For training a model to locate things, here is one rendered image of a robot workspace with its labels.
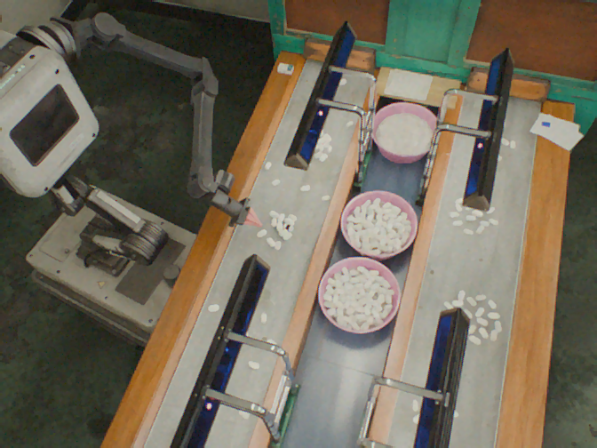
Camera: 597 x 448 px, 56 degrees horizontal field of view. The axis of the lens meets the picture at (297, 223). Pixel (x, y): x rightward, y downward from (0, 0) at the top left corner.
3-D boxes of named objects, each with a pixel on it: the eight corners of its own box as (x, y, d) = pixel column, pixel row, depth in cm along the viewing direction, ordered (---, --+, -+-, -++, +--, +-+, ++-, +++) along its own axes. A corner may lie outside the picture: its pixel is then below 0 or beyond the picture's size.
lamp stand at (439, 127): (414, 204, 211) (433, 127, 173) (425, 164, 220) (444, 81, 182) (465, 217, 207) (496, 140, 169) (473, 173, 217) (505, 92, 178)
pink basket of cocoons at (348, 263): (309, 329, 189) (308, 319, 181) (330, 260, 201) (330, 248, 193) (387, 351, 184) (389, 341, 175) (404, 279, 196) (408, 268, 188)
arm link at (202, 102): (189, 88, 200) (206, 73, 193) (202, 93, 204) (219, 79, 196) (184, 197, 184) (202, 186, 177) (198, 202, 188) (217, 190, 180)
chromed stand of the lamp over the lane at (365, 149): (313, 181, 219) (308, 102, 180) (327, 142, 228) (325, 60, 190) (360, 192, 215) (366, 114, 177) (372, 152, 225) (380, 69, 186)
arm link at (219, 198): (202, 204, 186) (210, 196, 182) (209, 188, 190) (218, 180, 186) (219, 214, 189) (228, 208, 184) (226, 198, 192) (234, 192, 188)
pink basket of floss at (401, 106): (390, 180, 217) (392, 165, 209) (357, 132, 230) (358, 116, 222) (449, 155, 222) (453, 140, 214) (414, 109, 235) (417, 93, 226)
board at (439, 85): (372, 94, 228) (372, 92, 227) (381, 68, 235) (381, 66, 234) (454, 109, 222) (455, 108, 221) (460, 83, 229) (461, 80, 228)
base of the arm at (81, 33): (56, 54, 171) (49, 16, 163) (75, 45, 177) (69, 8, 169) (77, 63, 169) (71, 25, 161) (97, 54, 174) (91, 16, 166)
